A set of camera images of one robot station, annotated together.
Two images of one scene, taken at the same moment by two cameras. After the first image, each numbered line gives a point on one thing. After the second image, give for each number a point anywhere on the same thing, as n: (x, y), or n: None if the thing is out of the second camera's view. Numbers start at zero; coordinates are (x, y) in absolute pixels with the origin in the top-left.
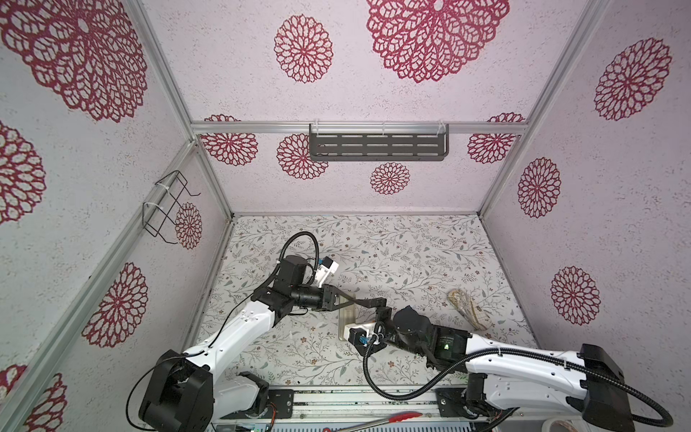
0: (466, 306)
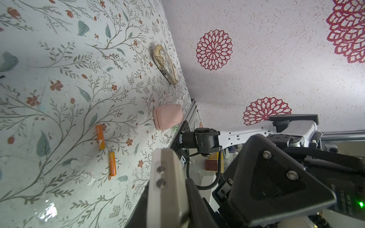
0: (166, 64)
